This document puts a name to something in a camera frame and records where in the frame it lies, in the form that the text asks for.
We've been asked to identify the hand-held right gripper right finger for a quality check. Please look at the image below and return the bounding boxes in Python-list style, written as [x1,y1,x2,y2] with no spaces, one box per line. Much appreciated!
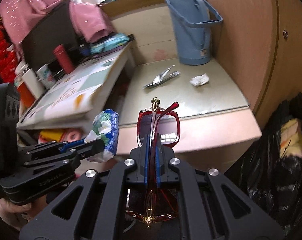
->
[154,136,284,240]

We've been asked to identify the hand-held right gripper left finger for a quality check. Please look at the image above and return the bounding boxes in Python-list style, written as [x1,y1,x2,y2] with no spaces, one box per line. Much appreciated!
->
[19,134,154,240]

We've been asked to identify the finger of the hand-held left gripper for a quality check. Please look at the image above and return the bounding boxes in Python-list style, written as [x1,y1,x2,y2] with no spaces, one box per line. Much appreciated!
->
[17,140,88,161]
[24,139,105,176]

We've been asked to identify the blue white tissue packet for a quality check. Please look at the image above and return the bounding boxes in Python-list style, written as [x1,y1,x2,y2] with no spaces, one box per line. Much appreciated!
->
[85,109,120,163]

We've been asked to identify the red frame sunglasses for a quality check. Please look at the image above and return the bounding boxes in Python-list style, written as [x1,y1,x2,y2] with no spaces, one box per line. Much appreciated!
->
[126,96,180,229]

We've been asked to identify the person's left hand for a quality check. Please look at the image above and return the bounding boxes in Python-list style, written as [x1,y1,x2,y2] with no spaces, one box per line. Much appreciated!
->
[0,200,33,230]

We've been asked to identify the pink plastic basket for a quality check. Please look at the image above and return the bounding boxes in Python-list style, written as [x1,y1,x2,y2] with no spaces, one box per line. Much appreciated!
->
[39,127,86,145]

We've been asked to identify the orange bottle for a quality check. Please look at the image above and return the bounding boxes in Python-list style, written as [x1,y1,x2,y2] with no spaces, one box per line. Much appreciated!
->
[15,79,35,108]

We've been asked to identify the white bottle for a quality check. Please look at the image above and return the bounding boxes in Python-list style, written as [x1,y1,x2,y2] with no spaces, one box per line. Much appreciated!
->
[15,64,45,96]

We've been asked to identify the table with patterned tablecloth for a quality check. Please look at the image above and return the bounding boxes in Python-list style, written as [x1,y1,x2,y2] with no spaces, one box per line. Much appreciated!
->
[16,46,135,130]

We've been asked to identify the red garment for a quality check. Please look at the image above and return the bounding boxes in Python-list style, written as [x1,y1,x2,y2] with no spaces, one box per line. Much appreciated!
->
[0,17,19,85]

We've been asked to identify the low beige drawer cabinet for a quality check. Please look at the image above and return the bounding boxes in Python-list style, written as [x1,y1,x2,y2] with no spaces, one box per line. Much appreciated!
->
[116,62,262,173]

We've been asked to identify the red bottle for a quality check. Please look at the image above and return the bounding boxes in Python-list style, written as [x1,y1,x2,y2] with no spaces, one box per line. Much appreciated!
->
[53,44,75,74]

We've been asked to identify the silver foil wrapper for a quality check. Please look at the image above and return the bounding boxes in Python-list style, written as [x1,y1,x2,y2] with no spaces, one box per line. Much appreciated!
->
[143,65,180,89]

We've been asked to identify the black monitor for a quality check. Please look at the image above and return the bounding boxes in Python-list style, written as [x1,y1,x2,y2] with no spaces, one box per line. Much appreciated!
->
[21,0,83,72]

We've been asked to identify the crumpled white paper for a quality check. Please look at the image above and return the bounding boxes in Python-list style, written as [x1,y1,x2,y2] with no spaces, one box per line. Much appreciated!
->
[189,74,210,87]

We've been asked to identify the blue wet wipes pack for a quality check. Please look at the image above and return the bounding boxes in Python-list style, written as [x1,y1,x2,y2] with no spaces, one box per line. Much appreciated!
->
[90,33,130,54]

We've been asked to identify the pink garment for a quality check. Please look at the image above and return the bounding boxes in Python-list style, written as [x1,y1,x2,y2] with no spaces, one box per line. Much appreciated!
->
[0,0,114,53]

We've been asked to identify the black garbage bag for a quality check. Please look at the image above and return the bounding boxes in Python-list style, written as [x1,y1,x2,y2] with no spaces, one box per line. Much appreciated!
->
[226,92,302,240]

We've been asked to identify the light blue thermos jug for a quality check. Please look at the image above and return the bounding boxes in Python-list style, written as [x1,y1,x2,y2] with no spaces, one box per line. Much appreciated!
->
[165,0,224,66]

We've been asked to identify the wooden cabinet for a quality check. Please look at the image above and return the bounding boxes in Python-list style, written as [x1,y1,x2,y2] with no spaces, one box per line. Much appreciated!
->
[203,0,302,130]

